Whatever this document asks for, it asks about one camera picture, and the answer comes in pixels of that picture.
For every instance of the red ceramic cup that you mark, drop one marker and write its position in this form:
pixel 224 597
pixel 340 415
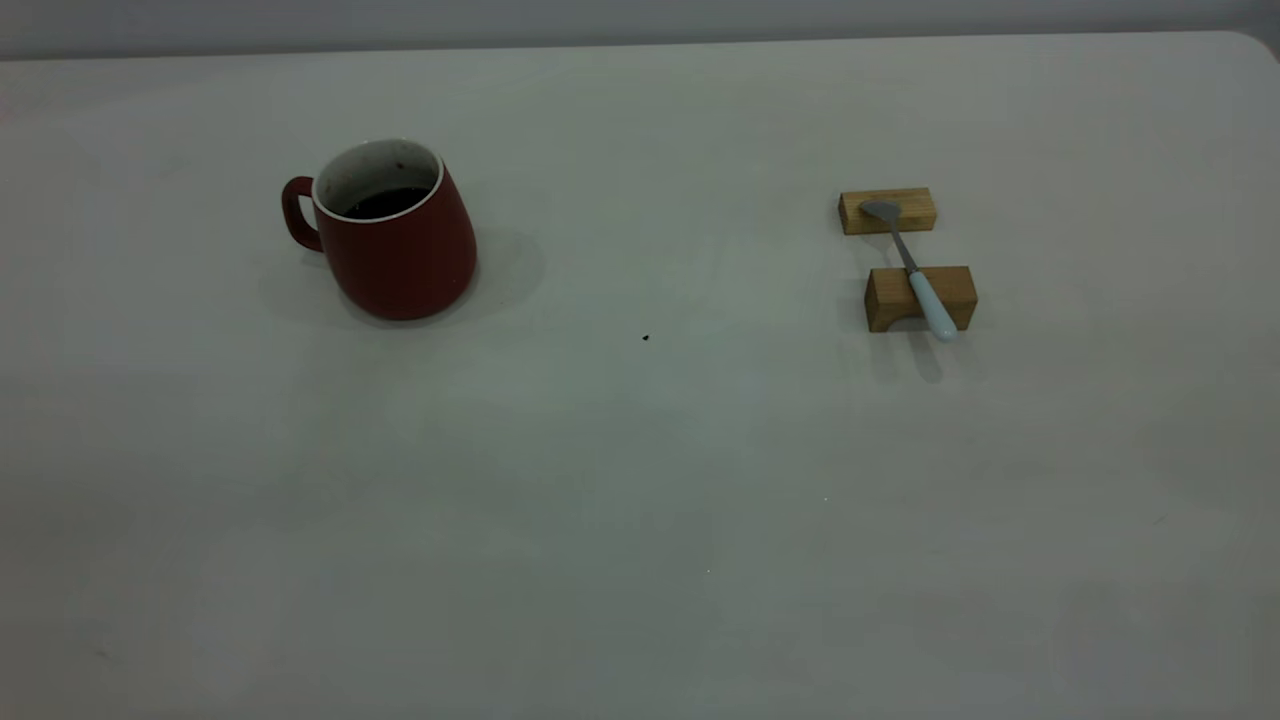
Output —
pixel 400 265

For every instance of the flat rectangular wooden block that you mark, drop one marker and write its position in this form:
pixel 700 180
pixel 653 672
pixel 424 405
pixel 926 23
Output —
pixel 915 212

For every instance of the arched wooden block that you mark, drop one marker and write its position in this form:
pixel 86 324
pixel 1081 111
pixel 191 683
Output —
pixel 955 292

